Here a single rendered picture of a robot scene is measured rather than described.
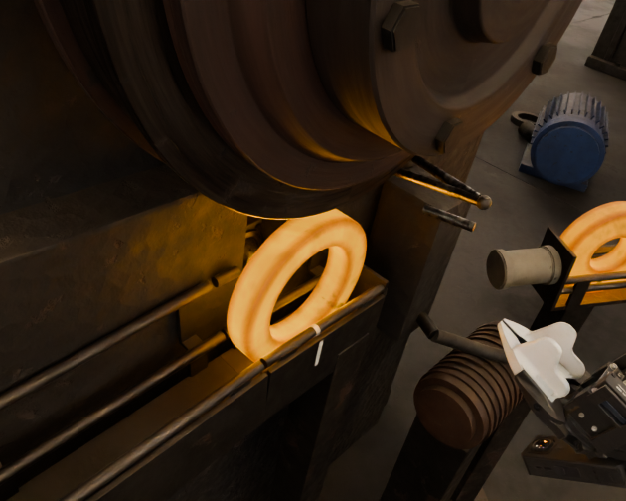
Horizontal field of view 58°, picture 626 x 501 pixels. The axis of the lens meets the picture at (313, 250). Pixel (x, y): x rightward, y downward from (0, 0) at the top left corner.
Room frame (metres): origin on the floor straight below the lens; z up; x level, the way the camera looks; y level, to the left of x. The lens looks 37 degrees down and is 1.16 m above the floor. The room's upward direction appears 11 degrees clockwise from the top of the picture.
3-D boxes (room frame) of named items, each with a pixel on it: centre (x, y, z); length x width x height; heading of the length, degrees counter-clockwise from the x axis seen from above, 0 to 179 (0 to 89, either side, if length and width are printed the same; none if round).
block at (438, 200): (0.66, -0.13, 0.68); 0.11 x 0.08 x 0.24; 52
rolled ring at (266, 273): (0.46, 0.01, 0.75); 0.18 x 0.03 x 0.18; 144
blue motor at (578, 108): (2.50, -1.04, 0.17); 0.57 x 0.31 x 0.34; 162
